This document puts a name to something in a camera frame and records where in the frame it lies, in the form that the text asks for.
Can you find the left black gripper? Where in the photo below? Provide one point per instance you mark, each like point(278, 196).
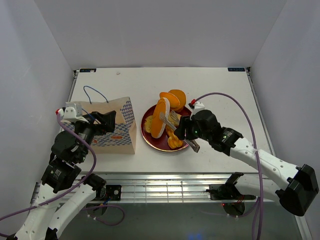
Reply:
point(108, 120)

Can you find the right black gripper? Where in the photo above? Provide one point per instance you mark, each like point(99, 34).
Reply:
point(184, 126)

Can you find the long orange bread loaf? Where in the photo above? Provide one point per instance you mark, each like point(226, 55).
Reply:
point(157, 125)

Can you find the paper bag with blue checks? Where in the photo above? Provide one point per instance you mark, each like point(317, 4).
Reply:
point(121, 141)

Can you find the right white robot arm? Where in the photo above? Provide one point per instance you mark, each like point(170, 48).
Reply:
point(294, 187)

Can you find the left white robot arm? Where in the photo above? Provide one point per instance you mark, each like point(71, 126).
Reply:
point(59, 198)

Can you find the yellow flat bread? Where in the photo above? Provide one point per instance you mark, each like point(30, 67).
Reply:
point(174, 118)

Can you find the orange twisted bread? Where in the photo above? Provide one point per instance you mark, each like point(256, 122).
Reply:
point(173, 141)

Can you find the green speckled bread slice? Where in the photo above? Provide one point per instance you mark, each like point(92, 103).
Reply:
point(148, 124)

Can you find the orange round bun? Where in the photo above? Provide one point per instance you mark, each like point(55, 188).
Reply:
point(181, 97)
point(173, 100)

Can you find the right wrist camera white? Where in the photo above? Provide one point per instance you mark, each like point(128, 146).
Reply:
point(196, 106)

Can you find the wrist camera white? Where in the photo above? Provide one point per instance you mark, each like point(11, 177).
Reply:
point(72, 112)
point(196, 106)

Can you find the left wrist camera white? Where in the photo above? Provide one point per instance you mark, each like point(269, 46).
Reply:
point(72, 112)

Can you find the aluminium frame rail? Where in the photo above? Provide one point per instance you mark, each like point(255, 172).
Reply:
point(183, 187)

